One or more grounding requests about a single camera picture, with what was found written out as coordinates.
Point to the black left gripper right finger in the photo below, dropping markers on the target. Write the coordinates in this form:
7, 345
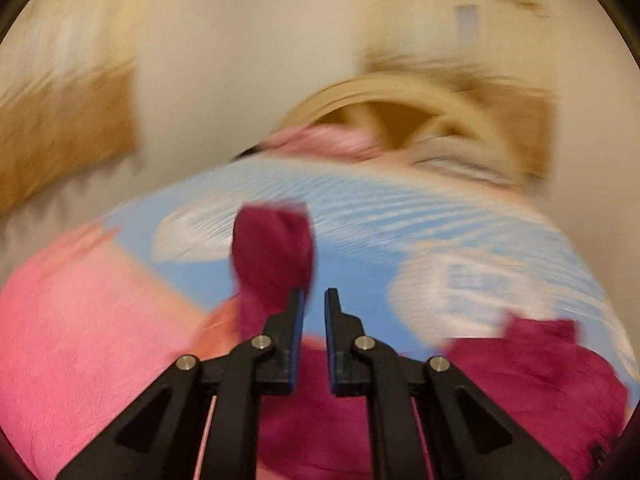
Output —
427, 420

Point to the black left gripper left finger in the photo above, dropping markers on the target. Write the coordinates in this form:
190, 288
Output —
199, 419

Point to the magenta puffer down jacket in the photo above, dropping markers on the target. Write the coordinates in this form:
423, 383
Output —
566, 396

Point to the blue pink printed bedspread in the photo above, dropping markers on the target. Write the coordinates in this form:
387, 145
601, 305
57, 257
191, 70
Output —
424, 258

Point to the striped pillow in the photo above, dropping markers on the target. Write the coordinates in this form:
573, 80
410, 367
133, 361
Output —
469, 158

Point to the cream wooden headboard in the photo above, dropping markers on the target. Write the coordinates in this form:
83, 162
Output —
400, 107

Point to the folded pink floral blanket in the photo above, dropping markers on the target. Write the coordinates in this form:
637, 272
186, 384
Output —
325, 141

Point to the beige curtain on left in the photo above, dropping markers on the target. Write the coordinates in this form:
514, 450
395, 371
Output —
67, 68

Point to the beige curtain by headboard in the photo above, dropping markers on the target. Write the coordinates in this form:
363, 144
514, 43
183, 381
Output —
498, 53

